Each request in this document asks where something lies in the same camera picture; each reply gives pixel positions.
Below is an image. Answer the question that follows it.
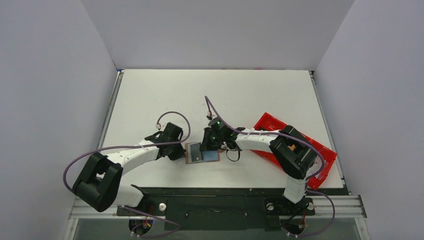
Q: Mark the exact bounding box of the red plastic compartment tray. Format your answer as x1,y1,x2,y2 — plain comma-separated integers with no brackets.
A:
252,112,337,190

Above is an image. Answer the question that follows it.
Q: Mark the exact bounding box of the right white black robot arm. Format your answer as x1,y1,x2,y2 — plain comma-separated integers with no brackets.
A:
199,117,320,204

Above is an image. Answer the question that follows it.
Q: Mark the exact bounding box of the grey credit card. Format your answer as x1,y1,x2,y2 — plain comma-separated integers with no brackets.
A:
188,142,203,163

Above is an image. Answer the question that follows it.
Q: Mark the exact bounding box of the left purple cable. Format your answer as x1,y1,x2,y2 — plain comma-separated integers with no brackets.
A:
63,111,192,239

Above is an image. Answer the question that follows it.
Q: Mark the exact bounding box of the aluminium frame rail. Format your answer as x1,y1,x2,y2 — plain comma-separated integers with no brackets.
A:
67,195,369,220

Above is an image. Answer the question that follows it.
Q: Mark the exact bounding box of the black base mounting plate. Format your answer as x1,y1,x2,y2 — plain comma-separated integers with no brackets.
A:
135,187,316,231

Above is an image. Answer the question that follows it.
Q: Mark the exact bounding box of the brown leather card holder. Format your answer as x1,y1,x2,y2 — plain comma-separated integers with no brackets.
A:
184,142,221,165

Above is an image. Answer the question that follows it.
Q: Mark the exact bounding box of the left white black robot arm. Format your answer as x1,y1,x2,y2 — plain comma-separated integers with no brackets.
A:
71,122,185,212

